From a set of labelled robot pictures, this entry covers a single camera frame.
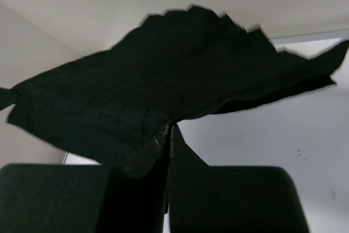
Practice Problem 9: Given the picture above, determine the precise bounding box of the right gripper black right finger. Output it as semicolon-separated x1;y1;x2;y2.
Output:
168;126;309;232

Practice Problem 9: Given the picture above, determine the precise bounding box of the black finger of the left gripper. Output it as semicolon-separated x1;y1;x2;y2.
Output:
0;87;19;111

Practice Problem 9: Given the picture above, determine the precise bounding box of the black pleated skirt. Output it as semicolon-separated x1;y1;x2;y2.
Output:
7;5;348;164

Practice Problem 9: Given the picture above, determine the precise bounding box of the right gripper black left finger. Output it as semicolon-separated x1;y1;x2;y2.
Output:
0;123;171;233

